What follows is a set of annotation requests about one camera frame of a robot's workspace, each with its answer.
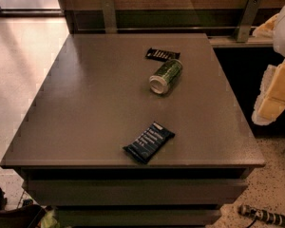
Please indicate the left metal wall bracket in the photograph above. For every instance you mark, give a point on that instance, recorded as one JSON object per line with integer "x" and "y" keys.
{"x": 109, "y": 15}

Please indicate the right metal wall bracket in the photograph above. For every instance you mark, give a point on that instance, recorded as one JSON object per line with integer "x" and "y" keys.
{"x": 246, "y": 20}

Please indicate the green plastic bag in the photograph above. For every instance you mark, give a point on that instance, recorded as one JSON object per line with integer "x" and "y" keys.
{"x": 49, "y": 220}

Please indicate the metal wall bracket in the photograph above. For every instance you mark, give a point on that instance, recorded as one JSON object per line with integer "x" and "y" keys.
{"x": 246, "y": 20}
{"x": 109, "y": 15}

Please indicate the green soda can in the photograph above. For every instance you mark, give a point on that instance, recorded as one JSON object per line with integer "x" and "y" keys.
{"x": 165, "y": 77}

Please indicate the dark blue snack bar wrapper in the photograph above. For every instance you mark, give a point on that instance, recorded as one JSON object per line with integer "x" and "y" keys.
{"x": 149, "y": 143}

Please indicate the grey drawer cabinet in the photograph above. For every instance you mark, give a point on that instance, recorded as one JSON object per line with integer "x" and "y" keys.
{"x": 97, "y": 99}

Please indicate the black striped snack bar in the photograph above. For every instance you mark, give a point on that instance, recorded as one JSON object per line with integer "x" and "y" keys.
{"x": 161, "y": 55}

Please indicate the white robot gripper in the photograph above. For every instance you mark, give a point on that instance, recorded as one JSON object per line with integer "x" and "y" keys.
{"x": 271, "y": 100}

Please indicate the dark chair at bottom left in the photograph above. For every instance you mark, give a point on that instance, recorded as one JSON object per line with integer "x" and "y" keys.
{"x": 25, "y": 217}

